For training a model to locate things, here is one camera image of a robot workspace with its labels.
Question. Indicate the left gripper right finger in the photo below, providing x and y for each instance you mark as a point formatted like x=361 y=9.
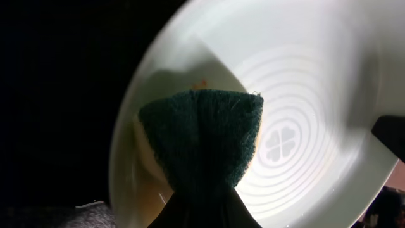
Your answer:
x=235 y=213

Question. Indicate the yellow green sponge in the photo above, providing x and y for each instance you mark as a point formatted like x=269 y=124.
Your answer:
x=197 y=140

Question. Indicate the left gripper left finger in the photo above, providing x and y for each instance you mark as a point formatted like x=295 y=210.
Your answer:
x=175 y=214

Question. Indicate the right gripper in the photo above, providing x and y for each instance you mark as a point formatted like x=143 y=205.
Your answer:
x=387 y=210

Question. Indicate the round black tray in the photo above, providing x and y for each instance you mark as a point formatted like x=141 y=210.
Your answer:
x=65 y=66

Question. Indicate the mint plate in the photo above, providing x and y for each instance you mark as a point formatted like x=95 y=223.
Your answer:
x=327 y=70

